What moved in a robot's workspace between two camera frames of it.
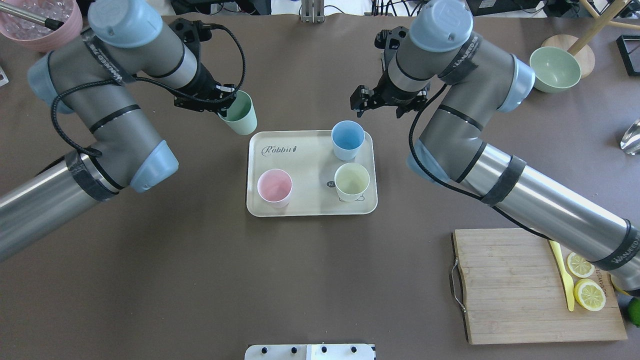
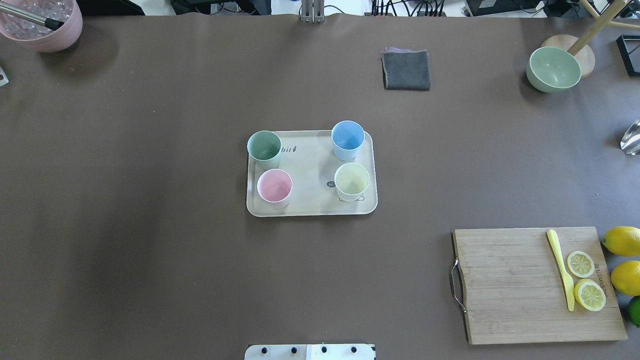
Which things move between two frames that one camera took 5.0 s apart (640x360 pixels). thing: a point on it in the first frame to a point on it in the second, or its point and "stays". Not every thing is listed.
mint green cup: x=242 y=116 to x=264 y=147
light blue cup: x=347 y=137 stays
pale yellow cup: x=351 y=180 stays
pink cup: x=274 y=186 stays
